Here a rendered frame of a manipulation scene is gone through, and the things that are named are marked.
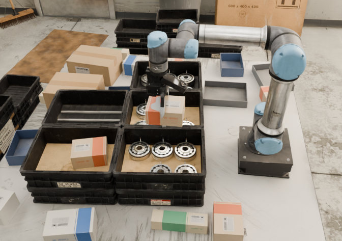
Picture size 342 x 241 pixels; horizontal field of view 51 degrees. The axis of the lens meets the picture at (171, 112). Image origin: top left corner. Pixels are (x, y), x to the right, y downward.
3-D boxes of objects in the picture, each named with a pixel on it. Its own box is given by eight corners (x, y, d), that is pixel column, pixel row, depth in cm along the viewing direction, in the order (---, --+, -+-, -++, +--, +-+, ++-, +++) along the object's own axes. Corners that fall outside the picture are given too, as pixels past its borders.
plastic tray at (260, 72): (293, 91, 232) (294, 84, 229) (263, 93, 231) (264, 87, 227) (279, 68, 253) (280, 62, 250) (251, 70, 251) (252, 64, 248)
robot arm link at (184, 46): (199, 30, 141) (171, 29, 142) (197, 45, 132) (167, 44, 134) (199, 48, 146) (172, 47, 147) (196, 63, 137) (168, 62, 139)
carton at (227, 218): (241, 245, 151) (244, 235, 146) (212, 243, 152) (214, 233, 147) (239, 212, 163) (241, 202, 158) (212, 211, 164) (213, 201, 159)
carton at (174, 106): (184, 109, 166) (184, 96, 161) (182, 127, 156) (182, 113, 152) (150, 107, 167) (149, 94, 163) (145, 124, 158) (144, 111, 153)
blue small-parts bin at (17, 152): (37, 164, 188) (34, 155, 183) (8, 165, 187) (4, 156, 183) (46, 137, 203) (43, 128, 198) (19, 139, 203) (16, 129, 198)
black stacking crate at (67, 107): (131, 106, 205) (129, 90, 198) (123, 143, 183) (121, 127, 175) (62, 106, 207) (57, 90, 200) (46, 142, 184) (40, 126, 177)
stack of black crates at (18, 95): (17, 106, 315) (5, 73, 294) (50, 108, 312) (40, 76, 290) (-6, 137, 285) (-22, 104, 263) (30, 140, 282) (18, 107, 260)
